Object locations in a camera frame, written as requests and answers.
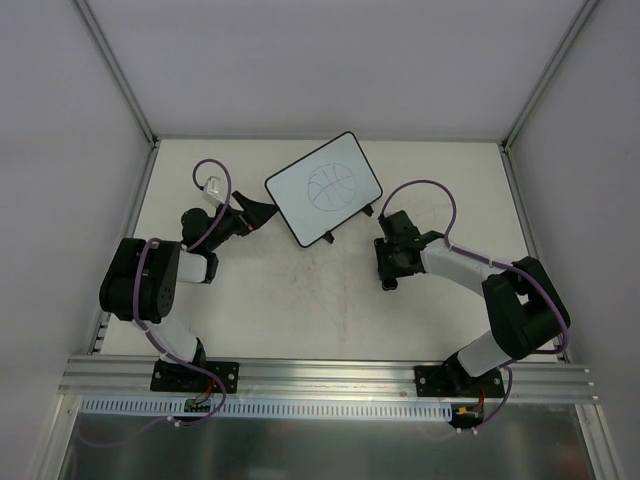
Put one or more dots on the aluminium mounting rail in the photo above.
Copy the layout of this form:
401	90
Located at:
548	383

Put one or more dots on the right aluminium frame post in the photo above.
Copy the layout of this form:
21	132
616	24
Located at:
577	24

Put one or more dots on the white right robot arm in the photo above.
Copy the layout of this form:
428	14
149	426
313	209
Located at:
523	307

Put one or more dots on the aluminium frame post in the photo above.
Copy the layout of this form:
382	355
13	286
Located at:
577	24
98	37

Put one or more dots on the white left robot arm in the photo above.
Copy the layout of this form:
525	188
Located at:
140	284

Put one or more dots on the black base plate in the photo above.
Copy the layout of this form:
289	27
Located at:
440	381
174	378

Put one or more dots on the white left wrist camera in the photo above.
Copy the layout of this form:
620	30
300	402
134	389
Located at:
211	191

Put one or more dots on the left aluminium frame post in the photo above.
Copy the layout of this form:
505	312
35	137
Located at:
98	37

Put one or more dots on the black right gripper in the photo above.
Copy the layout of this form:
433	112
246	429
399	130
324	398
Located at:
388	257

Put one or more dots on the small black-framed whiteboard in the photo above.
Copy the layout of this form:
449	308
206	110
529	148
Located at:
323	189

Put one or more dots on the white slotted cable duct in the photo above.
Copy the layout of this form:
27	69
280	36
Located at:
268	408

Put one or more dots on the right aluminium table edge rail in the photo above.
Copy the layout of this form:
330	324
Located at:
561	342

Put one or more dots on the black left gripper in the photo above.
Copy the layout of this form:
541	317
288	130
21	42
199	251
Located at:
245	216

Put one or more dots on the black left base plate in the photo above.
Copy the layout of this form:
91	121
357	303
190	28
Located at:
174	378

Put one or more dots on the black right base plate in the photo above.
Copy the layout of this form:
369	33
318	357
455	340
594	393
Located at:
440	381

